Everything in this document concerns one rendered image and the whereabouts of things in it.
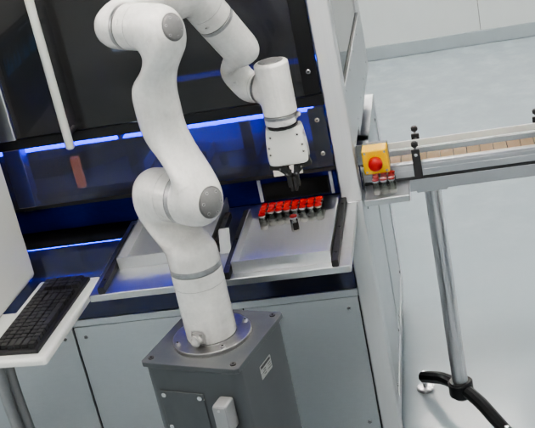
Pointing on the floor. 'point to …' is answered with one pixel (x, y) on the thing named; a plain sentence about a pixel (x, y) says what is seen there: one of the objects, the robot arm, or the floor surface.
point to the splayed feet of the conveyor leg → (461, 395)
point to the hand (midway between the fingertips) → (294, 181)
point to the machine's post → (373, 328)
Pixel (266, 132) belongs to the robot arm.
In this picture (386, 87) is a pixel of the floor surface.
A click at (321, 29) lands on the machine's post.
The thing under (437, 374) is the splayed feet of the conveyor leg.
